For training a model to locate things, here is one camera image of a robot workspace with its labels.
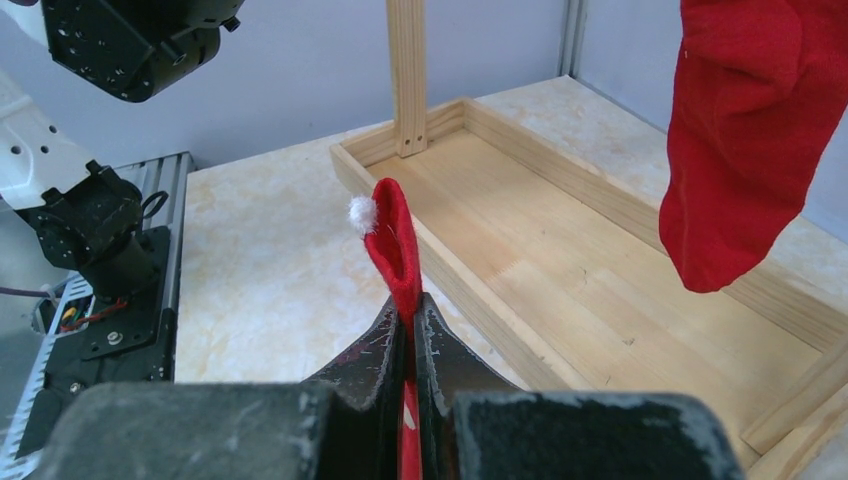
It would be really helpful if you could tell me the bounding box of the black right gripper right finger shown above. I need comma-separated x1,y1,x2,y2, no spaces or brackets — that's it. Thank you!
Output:
414,294,744,479

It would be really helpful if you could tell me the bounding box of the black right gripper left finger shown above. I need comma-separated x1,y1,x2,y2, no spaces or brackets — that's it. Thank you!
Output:
34,301,405,479

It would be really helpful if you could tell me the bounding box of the red santa sock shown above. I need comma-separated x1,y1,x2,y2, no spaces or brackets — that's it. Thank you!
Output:
349,178,423,479
658,0,847,293

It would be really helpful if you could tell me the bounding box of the wooden hanger rack frame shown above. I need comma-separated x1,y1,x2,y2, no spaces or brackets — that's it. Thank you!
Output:
331,1,847,479

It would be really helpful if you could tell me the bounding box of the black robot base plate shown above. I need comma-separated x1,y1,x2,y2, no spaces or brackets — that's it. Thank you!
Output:
24,226,177,451

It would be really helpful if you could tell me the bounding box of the white toothed cable rail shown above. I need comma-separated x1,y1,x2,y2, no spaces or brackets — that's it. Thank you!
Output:
1,273,93,479

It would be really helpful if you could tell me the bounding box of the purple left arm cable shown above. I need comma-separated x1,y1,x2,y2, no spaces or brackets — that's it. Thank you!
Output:
0,284,58,303

